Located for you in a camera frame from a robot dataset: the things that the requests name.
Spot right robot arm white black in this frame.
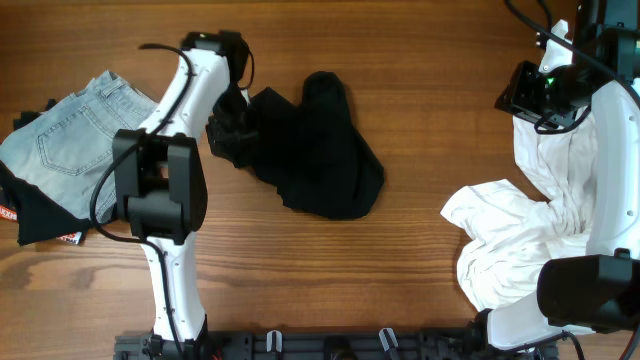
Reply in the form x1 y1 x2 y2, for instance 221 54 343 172
474 1 639 359

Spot black polo shirt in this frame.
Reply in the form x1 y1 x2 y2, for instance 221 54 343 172
206 71 385 220

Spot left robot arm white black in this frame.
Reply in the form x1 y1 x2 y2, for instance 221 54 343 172
112 31 251 359

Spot black folded shirt under jeans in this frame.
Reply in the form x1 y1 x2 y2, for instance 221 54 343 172
0 98 121 246

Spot light blue folded jeans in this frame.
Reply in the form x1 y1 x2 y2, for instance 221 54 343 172
1 70 157 219

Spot white crumpled shirt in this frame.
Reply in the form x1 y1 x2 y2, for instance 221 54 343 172
439 19 601 314

